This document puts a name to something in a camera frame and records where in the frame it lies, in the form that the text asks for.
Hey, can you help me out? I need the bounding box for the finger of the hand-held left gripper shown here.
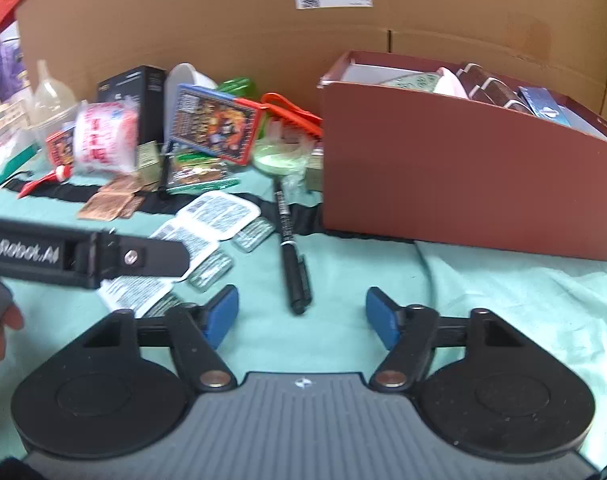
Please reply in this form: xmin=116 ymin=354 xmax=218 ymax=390
xmin=90 ymin=229 xmax=192 ymax=291

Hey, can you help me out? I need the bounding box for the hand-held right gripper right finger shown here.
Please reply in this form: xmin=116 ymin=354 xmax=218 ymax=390
xmin=365 ymin=287 xmax=527 ymax=394

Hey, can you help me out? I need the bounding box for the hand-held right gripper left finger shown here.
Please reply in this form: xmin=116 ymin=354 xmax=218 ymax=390
xmin=84 ymin=284 xmax=240 ymax=394

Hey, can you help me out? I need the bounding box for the red-brown cardboard storage box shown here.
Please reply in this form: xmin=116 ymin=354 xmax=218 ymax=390
xmin=317 ymin=49 xmax=607 ymax=262

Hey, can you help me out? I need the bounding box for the brown striped glasses case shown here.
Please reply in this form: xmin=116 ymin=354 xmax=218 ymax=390
xmin=456 ymin=62 xmax=535 ymax=114

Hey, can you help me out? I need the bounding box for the light green desktop cloth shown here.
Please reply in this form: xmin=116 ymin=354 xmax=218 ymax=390
xmin=0 ymin=157 xmax=607 ymax=471

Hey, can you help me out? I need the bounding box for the white printed sachet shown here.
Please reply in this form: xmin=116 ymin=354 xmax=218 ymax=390
xmin=176 ymin=190 xmax=262 ymax=241
xmin=148 ymin=222 xmax=220 ymax=282
xmin=98 ymin=277 xmax=175 ymax=319

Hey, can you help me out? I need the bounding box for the clear blister pack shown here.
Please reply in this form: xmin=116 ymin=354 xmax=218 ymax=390
xmin=232 ymin=217 xmax=276 ymax=254
xmin=188 ymin=249 xmax=235 ymax=294

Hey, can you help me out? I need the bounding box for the copper foil sachet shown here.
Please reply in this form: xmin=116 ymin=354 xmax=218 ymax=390
xmin=98 ymin=174 xmax=143 ymax=197
xmin=76 ymin=192 xmax=147 ymax=221

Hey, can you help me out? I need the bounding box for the small red white tube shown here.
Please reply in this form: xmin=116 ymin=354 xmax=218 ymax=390
xmin=17 ymin=164 xmax=75 ymax=199

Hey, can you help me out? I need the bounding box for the black marker pen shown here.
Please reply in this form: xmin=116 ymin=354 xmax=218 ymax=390
xmin=273 ymin=179 xmax=313 ymax=316

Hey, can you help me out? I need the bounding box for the small olive box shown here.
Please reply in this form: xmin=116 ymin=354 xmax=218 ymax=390
xmin=136 ymin=141 xmax=163 ymax=187
xmin=305 ymin=152 xmax=325 ymax=192

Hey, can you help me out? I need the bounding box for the green printed packet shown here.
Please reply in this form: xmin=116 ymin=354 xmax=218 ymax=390
xmin=162 ymin=152 xmax=240 ymax=196

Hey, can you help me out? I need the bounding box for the small red card box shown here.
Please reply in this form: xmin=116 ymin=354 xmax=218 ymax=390
xmin=46 ymin=127 xmax=78 ymax=167

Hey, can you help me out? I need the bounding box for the clear plastic container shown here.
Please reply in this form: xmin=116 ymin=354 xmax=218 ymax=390
xmin=0 ymin=85 xmax=40 ymax=173

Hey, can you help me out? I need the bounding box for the pink white wrapped roll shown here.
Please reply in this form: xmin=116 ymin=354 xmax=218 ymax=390
xmin=72 ymin=100 xmax=140 ymax=177

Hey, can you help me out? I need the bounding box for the blue red-bordered card box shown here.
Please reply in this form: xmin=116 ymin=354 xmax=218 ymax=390
xmin=167 ymin=83 xmax=263 ymax=165

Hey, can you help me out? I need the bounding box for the clear plastic funnel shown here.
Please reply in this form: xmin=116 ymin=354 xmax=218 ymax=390
xmin=30 ymin=59 xmax=80 ymax=127

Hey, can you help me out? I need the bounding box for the black carton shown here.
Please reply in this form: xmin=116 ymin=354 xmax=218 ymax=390
xmin=97 ymin=64 xmax=167 ymax=149

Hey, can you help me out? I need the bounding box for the light green tape roll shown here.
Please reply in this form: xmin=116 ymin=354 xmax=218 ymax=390
xmin=252 ymin=141 xmax=310 ymax=177

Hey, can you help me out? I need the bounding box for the white plastic cup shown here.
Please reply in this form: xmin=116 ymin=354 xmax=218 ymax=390
xmin=166 ymin=62 xmax=218 ymax=111

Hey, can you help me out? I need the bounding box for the purple box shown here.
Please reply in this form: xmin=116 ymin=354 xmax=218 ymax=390
xmin=0 ymin=35 xmax=28 ymax=102

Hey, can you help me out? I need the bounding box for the green plastic wrapper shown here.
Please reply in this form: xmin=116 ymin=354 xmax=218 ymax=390
xmin=218 ymin=75 xmax=260 ymax=102

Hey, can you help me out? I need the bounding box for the orange-red plastic comb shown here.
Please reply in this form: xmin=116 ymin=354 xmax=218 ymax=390
xmin=260 ymin=92 xmax=325 ymax=139

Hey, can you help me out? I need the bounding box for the green patterned card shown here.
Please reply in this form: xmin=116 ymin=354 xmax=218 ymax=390
xmin=382 ymin=72 xmax=443 ymax=94

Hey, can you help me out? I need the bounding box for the white round container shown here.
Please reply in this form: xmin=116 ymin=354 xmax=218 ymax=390
xmin=432 ymin=66 xmax=472 ymax=100

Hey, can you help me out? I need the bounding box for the large brown cardboard sheet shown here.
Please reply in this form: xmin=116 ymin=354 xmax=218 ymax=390
xmin=16 ymin=0 xmax=607 ymax=128

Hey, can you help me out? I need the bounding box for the blue carton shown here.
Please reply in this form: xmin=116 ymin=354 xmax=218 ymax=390
xmin=517 ymin=85 xmax=575 ymax=126

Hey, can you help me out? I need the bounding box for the black strap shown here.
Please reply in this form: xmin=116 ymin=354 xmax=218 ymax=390
xmin=4 ymin=178 xmax=325 ymax=237

